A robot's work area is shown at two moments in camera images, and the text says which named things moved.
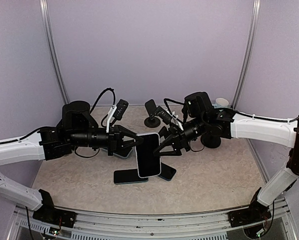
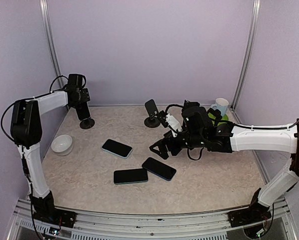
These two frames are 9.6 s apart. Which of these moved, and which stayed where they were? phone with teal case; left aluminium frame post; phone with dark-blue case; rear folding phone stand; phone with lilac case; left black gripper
Moved: left black gripper; phone with lilac case
Stayed: left aluminium frame post; phone with teal case; phone with dark-blue case; rear folding phone stand
